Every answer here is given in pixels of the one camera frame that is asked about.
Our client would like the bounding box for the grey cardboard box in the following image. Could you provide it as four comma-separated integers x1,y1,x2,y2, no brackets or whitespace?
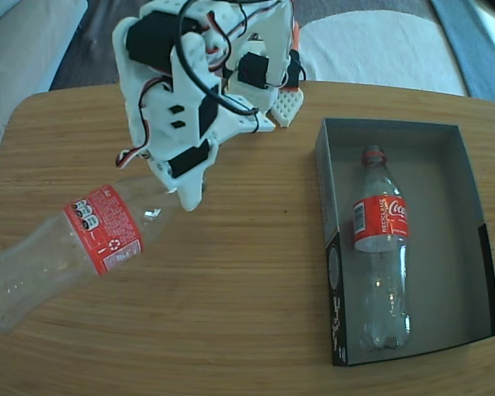
315,118,495,368

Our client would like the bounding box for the white cushion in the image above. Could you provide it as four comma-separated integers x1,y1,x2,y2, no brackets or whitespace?
299,10,467,97

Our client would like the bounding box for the light fabric sofa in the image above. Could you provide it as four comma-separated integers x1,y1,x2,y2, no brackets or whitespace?
0,0,90,207

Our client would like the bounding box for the black camera cable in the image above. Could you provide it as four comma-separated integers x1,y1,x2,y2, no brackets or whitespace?
176,0,262,119

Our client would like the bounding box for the small clear cola bottle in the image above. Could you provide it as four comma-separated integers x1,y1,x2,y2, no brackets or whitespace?
0,172,182,334

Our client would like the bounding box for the large clear cola bottle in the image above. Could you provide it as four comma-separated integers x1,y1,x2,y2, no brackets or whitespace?
351,144,412,351

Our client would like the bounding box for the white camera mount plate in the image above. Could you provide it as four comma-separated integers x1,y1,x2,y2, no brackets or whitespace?
214,109,276,142

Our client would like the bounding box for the blue grey fabric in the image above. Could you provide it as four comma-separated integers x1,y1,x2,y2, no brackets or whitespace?
431,0,495,104

